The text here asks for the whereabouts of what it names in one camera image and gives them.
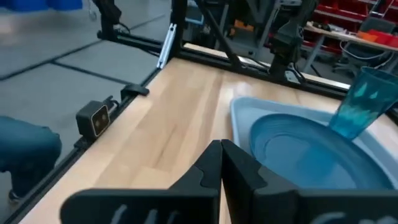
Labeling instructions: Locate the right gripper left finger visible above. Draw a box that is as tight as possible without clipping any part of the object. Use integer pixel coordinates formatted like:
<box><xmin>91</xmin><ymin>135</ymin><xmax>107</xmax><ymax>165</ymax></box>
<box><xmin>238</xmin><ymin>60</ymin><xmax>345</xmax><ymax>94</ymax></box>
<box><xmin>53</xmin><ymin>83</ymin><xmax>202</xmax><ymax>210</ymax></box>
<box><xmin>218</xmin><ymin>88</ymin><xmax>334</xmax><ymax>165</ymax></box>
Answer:
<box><xmin>60</xmin><ymin>139</ymin><xmax>223</xmax><ymax>224</ymax></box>

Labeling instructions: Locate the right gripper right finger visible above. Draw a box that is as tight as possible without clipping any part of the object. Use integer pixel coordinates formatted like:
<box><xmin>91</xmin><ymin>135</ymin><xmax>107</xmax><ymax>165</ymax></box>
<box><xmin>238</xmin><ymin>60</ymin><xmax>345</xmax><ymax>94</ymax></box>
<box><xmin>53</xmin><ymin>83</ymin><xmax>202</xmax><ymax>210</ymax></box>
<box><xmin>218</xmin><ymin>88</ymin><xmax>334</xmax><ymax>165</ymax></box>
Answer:
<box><xmin>221</xmin><ymin>139</ymin><xmax>398</xmax><ymax>224</ymax></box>

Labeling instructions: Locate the teal faceted plastic cup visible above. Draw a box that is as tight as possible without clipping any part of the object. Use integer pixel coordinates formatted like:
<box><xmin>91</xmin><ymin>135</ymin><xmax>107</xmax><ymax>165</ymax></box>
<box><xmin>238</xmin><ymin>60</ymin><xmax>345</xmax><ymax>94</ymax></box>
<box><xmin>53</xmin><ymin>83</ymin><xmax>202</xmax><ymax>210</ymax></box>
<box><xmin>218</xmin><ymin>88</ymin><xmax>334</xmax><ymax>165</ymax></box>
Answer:
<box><xmin>328</xmin><ymin>65</ymin><xmax>398</xmax><ymax>141</ymax></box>

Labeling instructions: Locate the teal round plate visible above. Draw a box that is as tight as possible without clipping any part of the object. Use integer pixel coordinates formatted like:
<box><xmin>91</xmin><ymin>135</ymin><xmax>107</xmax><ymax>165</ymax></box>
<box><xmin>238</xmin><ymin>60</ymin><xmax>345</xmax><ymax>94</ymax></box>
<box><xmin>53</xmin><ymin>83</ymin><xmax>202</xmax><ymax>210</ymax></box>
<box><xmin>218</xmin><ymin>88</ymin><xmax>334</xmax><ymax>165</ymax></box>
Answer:
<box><xmin>249</xmin><ymin>113</ymin><xmax>396</xmax><ymax>191</ymax></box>

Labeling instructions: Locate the grey plastic tray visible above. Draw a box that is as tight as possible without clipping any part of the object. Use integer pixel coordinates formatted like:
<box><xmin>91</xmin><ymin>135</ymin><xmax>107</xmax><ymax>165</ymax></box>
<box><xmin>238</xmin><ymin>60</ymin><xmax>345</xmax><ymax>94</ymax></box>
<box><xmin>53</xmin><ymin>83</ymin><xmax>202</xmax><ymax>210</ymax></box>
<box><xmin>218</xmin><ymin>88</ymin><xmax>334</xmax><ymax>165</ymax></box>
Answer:
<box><xmin>229</xmin><ymin>96</ymin><xmax>398</xmax><ymax>191</ymax></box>

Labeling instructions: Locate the person's leg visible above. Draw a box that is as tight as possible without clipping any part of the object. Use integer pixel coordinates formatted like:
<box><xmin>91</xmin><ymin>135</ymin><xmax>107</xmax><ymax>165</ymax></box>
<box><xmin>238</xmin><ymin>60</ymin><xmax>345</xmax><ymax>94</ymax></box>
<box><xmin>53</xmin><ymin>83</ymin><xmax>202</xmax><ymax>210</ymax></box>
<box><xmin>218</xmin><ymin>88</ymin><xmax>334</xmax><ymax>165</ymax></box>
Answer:
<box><xmin>0</xmin><ymin>115</ymin><xmax>63</xmax><ymax>200</ymax></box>

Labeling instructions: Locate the workbench with red bins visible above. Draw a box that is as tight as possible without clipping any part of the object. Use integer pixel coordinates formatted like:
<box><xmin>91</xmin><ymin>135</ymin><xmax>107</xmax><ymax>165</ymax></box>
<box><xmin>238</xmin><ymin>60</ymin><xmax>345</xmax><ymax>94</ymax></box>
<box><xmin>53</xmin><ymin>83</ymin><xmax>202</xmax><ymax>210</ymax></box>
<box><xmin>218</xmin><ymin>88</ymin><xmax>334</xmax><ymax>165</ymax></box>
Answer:
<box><xmin>303</xmin><ymin>0</ymin><xmax>398</xmax><ymax>74</ymax></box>

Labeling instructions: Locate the black cube camera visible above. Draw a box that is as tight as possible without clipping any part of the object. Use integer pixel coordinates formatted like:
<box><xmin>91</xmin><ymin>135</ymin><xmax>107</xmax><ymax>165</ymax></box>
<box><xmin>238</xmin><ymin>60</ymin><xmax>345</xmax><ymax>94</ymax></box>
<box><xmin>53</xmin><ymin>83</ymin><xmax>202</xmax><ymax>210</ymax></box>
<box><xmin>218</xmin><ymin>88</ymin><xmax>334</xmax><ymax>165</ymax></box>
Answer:
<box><xmin>75</xmin><ymin>100</ymin><xmax>112</xmax><ymax>140</ymax></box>

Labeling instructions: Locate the black frame clip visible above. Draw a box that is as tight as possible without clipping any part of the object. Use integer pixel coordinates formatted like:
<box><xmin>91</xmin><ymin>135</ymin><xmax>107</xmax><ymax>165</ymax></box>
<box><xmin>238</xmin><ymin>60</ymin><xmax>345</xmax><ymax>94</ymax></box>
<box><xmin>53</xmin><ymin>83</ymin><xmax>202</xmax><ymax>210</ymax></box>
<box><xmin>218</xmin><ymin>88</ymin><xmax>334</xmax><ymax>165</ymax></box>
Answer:
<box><xmin>120</xmin><ymin>84</ymin><xmax>150</xmax><ymax>101</ymax></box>

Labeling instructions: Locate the silver frame corner strip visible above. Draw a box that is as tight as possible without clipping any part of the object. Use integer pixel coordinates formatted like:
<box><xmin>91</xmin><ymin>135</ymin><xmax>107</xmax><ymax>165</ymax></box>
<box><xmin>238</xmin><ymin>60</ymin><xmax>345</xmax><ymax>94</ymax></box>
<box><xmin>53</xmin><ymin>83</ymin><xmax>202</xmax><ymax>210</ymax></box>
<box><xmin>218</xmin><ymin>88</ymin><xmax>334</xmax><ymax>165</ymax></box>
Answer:
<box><xmin>155</xmin><ymin>22</ymin><xmax>178</xmax><ymax>70</ymax></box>

